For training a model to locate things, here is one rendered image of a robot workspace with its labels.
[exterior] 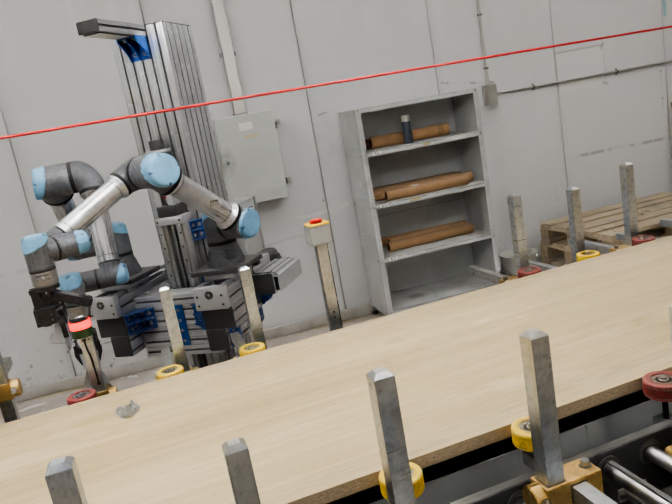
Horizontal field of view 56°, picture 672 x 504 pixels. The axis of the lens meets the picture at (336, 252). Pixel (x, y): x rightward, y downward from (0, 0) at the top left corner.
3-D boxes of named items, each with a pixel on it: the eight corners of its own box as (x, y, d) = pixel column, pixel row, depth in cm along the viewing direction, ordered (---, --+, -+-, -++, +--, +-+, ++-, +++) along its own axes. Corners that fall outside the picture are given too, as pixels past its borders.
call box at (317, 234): (307, 246, 210) (302, 223, 209) (327, 241, 212) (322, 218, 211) (313, 249, 204) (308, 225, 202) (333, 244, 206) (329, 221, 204)
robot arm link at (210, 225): (223, 236, 267) (216, 204, 264) (244, 235, 258) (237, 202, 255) (200, 243, 258) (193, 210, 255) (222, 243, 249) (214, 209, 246)
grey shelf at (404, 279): (372, 313, 496) (337, 112, 463) (477, 287, 514) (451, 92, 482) (390, 329, 453) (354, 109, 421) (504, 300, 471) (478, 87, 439)
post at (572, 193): (577, 309, 247) (565, 187, 237) (584, 307, 248) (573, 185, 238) (583, 311, 244) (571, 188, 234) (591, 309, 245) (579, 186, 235)
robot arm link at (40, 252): (53, 231, 188) (25, 238, 182) (63, 266, 191) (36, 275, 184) (41, 231, 193) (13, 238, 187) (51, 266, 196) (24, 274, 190)
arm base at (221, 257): (218, 259, 270) (213, 237, 268) (250, 256, 265) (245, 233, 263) (201, 269, 256) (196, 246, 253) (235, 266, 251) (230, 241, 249)
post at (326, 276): (335, 370, 219) (311, 244, 209) (348, 366, 220) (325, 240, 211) (339, 374, 215) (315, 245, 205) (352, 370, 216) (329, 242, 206)
